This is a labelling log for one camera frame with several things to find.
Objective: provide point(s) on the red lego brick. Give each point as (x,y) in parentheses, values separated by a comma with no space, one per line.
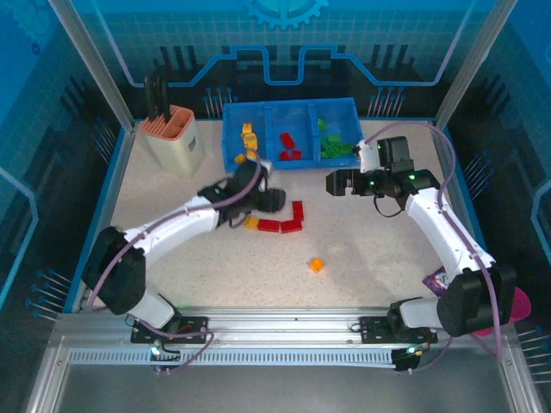
(287,139)
(297,209)
(269,224)
(292,226)
(284,155)
(296,154)

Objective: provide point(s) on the yellow curved lego brick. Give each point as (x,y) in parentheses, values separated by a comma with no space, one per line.
(254,148)

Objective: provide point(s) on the orange lego brick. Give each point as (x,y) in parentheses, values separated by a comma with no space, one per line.
(317,265)

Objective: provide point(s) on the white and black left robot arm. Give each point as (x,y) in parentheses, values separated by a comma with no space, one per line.
(172,228)

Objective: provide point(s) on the light green lego brick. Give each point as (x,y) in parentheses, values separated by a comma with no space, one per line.
(321,125)

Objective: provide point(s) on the blue three-compartment bin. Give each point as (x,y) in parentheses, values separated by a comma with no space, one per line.
(297,118)

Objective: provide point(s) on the beige utensil holder orange rim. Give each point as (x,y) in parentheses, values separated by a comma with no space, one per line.
(176,150)

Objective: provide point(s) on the purple snack packet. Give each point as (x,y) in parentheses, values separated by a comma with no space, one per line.
(437,280)

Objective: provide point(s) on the pink plastic cup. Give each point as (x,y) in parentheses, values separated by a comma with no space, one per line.
(521,305)

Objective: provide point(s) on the aluminium mounting rail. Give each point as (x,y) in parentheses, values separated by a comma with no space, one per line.
(280,322)

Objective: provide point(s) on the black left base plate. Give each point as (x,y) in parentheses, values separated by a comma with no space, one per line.
(196,322)

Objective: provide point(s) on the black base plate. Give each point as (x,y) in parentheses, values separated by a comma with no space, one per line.
(196,322)
(372,329)

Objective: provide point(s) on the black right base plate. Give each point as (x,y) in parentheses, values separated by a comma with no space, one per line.
(372,329)

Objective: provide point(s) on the aluminium frame post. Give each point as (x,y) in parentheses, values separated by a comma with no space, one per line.
(473,64)
(92,64)

